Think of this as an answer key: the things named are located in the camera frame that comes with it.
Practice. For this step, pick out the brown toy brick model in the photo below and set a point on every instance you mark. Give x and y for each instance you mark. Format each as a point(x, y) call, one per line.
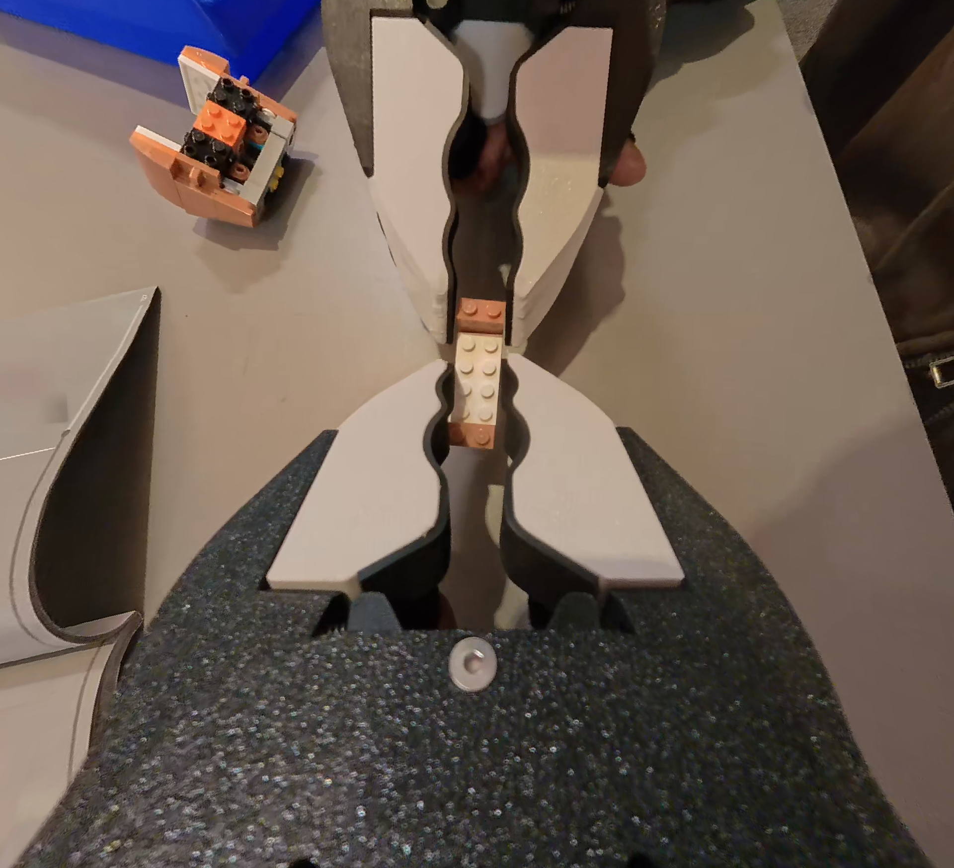
point(216, 137)

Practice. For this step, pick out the long orange studded plate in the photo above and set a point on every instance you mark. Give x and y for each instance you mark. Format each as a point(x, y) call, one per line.
point(477, 439)

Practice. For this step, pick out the grey instruction booklet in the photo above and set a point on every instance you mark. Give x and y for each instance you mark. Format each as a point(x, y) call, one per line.
point(45, 376)

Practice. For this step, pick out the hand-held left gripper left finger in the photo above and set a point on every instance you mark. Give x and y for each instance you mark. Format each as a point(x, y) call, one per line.
point(358, 503)

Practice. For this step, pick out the grey desk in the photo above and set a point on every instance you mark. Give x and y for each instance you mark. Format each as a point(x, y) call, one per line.
point(708, 287)

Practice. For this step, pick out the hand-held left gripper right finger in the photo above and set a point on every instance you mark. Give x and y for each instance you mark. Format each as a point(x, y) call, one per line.
point(589, 503)

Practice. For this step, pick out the tan two-stud brick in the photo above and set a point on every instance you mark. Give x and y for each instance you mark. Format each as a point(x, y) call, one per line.
point(481, 313)

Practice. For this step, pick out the person's right hand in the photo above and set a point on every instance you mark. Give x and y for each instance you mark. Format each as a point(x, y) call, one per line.
point(630, 164)

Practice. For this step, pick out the white studded plate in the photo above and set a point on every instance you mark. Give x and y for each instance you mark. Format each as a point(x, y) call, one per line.
point(478, 380)

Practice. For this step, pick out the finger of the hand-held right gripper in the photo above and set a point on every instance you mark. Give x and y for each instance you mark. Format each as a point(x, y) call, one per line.
point(410, 137)
point(566, 137)

